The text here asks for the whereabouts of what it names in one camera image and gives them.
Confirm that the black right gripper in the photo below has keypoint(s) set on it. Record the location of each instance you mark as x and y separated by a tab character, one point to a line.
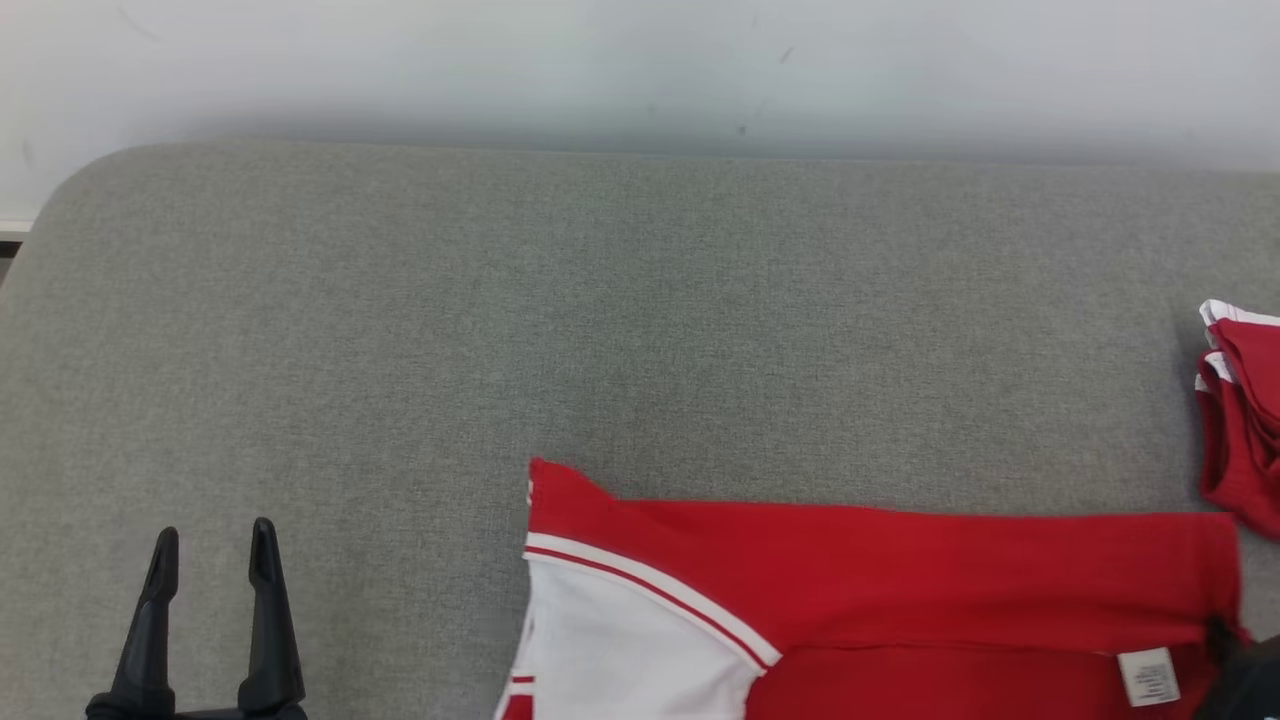
1255	690

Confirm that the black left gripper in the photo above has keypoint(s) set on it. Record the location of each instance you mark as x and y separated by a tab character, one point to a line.
140	710

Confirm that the red shirt with white trim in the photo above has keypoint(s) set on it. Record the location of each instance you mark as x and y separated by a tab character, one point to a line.
900	570

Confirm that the grey fabric cushion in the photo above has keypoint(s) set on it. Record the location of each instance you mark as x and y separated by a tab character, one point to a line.
500	330

